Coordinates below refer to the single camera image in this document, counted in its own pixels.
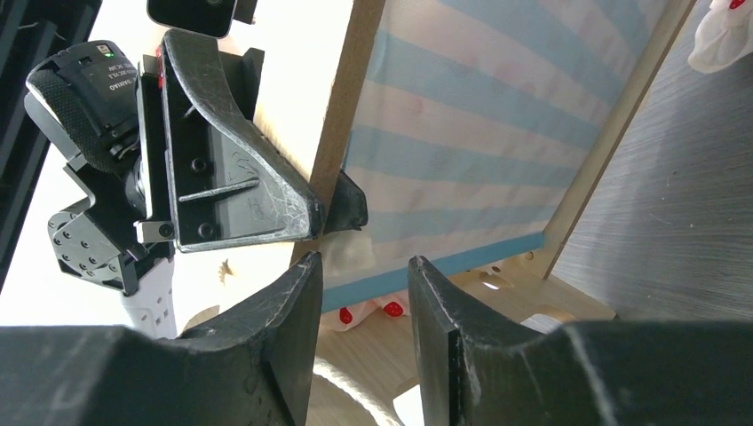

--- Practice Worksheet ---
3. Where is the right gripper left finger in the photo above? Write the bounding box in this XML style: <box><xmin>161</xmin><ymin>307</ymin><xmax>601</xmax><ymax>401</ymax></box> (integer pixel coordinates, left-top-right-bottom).
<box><xmin>1</xmin><ymin>251</ymin><xmax>323</xmax><ymax>425</ymax></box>

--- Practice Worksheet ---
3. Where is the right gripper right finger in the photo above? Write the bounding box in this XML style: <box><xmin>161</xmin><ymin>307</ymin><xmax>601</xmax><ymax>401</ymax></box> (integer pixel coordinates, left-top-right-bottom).
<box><xmin>408</xmin><ymin>256</ymin><xmax>752</xmax><ymax>425</ymax></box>

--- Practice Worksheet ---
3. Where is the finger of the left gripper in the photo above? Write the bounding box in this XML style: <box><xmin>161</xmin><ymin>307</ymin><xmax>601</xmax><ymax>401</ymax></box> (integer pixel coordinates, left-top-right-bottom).
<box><xmin>321</xmin><ymin>170</ymin><xmax>369</xmax><ymax>235</ymax></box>

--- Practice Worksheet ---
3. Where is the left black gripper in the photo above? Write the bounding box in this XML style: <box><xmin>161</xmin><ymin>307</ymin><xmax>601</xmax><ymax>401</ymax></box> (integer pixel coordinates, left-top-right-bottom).
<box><xmin>25</xmin><ymin>17</ymin><xmax>324</xmax><ymax>295</ymax></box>

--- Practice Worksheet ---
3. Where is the wooden pet bed frame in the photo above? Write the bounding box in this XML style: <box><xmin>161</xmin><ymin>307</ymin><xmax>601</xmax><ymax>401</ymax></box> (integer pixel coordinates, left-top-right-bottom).
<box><xmin>220</xmin><ymin>1</ymin><xmax>693</xmax><ymax>425</ymax></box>

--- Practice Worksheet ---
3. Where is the blue striped mattress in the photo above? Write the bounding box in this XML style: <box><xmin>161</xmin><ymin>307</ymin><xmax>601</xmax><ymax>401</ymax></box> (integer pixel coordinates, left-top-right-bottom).
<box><xmin>322</xmin><ymin>1</ymin><xmax>678</xmax><ymax>312</ymax></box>

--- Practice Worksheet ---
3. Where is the strawberry print ruffled blanket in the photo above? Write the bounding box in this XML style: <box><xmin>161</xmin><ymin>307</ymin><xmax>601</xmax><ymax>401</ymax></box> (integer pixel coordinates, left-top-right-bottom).
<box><xmin>322</xmin><ymin>1</ymin><xmax>752</xmax><ymax>328</ymax></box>

